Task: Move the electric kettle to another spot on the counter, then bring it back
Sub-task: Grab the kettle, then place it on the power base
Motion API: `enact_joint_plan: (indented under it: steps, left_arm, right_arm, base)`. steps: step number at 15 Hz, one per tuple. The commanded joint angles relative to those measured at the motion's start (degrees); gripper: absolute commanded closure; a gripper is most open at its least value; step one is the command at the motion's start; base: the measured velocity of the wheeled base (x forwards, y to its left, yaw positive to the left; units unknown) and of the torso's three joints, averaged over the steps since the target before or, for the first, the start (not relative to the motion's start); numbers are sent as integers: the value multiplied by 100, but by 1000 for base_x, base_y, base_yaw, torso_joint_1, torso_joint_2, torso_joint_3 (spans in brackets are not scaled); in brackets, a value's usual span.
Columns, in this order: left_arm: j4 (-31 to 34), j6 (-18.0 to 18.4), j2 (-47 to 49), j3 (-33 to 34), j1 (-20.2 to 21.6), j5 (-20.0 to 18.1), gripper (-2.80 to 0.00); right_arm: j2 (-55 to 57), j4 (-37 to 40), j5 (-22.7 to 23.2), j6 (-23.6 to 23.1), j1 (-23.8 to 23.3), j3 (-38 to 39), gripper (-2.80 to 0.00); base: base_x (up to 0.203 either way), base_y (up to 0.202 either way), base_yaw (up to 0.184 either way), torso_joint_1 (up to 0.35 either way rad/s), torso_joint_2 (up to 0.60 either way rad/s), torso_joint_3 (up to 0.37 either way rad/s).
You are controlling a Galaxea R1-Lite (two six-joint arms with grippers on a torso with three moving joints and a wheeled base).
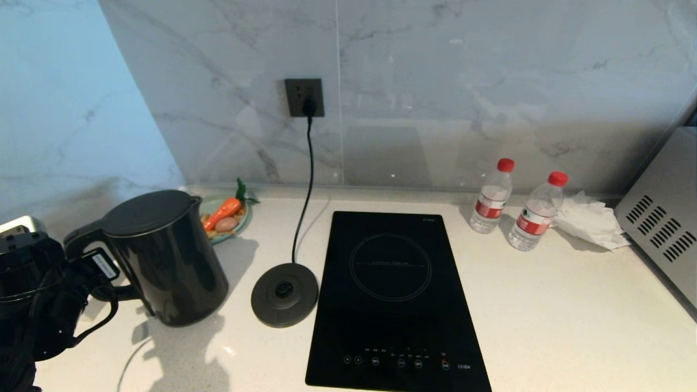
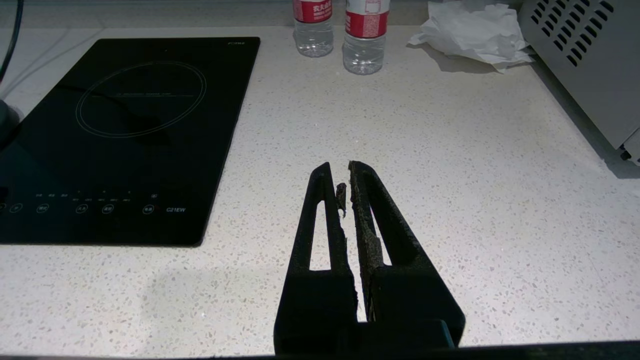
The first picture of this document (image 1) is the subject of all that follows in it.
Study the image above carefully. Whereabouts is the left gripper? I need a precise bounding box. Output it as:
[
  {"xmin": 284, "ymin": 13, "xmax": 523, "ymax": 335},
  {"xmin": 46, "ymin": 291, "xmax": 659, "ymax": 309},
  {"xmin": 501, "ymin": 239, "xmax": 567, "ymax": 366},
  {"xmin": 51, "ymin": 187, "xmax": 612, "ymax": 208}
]
[{"xmin": 52, "ymin": 247, "xmax": 121, "ymax": 305}]

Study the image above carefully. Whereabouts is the black electric kettle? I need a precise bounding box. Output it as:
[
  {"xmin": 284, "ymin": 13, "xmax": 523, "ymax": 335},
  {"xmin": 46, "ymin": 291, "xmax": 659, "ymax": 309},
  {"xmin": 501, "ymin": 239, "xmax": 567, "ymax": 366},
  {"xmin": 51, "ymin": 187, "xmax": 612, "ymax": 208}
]
[{"xmin": 64, "ymin": 189, "xmax": 229, "ymax": 327}]

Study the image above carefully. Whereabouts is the black kettle lid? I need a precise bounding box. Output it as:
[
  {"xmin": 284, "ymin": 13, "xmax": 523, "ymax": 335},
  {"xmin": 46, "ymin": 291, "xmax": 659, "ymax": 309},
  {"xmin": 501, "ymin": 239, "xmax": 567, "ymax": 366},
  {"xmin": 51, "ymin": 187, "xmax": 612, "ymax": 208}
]
[{"xmin": 102, "ymin": 189, "xmax": 203, "ymax": 238}]

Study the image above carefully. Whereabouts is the round black kettle base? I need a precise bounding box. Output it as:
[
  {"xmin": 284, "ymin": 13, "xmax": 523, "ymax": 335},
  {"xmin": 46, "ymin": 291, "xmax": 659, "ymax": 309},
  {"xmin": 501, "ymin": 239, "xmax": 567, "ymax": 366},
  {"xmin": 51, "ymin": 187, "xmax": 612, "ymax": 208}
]
[{"xmin": 251, "ymin": 262, "xmax": 320, "ymax": 328}]

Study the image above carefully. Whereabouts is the green plate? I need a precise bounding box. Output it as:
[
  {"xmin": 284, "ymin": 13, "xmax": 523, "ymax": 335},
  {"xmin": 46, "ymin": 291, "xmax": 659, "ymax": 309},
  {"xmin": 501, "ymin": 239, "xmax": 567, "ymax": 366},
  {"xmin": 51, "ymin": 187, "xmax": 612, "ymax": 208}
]
[{"xmin": 198, "ymin": 194, "xmax": 254, "ymax": 244}]

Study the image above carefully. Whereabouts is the orange toy carrot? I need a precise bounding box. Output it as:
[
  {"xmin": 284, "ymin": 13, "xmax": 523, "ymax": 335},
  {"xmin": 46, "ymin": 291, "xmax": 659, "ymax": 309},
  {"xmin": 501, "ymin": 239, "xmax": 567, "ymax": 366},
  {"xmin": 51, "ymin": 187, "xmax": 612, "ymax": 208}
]
[{"xmin": 204, "ymin": 178, "xmax": 260, "ymax": 232}]

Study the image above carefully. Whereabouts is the black induction cooktop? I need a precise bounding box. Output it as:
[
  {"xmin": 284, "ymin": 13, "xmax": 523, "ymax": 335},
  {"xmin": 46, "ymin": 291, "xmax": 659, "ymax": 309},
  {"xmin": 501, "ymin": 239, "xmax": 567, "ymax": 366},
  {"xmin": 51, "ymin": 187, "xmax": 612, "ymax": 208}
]
[{"xmin": 305, "ymin": 211, "xmax": 492, "ymax": 392}]

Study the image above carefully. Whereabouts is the red-capped water bottle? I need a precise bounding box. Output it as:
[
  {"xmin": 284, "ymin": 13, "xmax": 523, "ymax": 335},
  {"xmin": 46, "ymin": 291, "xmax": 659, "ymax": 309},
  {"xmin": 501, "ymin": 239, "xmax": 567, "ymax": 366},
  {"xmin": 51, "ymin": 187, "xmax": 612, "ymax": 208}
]
[
  {"xmin": 508, "ymin": 171, "xmax": 569, "ymax": 252},
  {"xmin": 470, "ymin": 158, "xmax": 515, "ymax": 235}
]

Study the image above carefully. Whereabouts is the crumpled white tissue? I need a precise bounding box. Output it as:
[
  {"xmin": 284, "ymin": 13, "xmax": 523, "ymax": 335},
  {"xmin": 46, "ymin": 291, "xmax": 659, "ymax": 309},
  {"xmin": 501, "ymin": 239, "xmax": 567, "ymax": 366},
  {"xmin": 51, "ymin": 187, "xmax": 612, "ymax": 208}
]
[{"xmin": 550, "ymin": 191, "xmax": 631, "ymax": 251}]

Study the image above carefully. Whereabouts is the silver microwave oven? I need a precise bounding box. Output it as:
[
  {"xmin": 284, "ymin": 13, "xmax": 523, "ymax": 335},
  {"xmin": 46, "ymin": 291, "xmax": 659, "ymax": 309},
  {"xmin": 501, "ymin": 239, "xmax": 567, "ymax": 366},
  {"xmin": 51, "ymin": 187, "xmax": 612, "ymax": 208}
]
[{"xmin": 614, "ymin": 126, "xmax": 697, "ymax": 309}]

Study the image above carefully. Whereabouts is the black cable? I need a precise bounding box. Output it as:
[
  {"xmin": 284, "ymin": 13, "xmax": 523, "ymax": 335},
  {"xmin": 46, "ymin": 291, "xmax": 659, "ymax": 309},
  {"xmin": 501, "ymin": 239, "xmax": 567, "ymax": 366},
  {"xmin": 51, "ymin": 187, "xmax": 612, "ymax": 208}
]
[{"xmin": 64, "ymin": 283, "xmax": 120, "ymax": 349}]

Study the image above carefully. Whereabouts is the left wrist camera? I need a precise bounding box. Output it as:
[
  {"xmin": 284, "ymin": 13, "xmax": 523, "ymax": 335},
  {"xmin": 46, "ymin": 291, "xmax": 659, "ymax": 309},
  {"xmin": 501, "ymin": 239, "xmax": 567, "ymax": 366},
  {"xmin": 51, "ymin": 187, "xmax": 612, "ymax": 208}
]
[{"xmin": 0, "ymin": 216, "xmax": 48, "ymax": 252}]

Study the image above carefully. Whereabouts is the black power cord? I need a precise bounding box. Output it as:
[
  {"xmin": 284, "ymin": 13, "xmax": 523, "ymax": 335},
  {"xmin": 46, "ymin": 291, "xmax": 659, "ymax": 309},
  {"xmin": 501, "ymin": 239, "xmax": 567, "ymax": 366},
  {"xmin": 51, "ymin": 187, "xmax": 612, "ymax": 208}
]
[{"xmin": 292, "ymin": 97, "xmax": 318, "ymax": 265}]

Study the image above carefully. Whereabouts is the dark wall socket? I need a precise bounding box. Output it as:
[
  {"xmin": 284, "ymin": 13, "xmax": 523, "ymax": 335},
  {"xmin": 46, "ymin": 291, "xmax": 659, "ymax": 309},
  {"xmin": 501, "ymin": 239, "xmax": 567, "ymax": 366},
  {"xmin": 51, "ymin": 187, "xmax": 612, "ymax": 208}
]
[{"xmin": 284, "ymin": 78, "xmax": 325, "ymax": 118}]

